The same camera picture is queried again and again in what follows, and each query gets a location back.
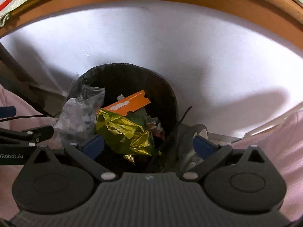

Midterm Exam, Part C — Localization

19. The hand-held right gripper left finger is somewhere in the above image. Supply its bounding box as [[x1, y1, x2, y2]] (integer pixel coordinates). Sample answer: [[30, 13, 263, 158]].
[[32, 134, 119, 182]]

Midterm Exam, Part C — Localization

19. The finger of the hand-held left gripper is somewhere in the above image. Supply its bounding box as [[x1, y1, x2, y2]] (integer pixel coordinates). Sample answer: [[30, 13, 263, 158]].
[[0, 106, 17, 119], [0, 125, 54, 145]]

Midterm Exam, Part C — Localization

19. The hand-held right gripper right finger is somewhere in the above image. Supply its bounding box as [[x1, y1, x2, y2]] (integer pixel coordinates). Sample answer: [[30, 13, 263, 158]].
[[181, 136, 276, 182]]

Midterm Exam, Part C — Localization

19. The yellow-green foil packet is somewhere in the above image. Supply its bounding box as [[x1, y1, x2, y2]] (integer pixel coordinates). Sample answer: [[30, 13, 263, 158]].
[[96, 109, 161, 163]]

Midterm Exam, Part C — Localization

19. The clear plastic bag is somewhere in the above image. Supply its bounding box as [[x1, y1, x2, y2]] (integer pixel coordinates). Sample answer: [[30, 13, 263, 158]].
[[55, 86, 106, 145]]

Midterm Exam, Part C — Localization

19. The macaron printed packet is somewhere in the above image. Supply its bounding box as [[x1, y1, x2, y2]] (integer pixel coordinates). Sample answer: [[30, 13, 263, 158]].
[[145, 116, 166, 142]]

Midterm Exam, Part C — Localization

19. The orange cardboard box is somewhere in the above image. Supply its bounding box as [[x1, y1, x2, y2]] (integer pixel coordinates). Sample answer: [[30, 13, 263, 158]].
[[97, 90, 151, 117]]

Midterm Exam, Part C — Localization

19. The black lined trash bin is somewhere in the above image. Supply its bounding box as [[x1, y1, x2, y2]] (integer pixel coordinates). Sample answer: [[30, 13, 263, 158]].
[[67, 63, 179, 173]]

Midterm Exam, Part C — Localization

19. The person's pink clothing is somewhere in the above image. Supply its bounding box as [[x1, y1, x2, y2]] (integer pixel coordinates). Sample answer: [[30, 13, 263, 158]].
[[0, 85, 303, 223]]

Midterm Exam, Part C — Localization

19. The white bed side panel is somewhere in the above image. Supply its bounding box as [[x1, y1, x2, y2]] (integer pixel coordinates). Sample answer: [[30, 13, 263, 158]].
[[0, 0, 303, 145]]

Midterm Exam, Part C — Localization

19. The black cable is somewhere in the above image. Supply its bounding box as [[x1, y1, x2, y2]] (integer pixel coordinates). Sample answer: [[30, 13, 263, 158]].
[[0, 115, 54, 123]]

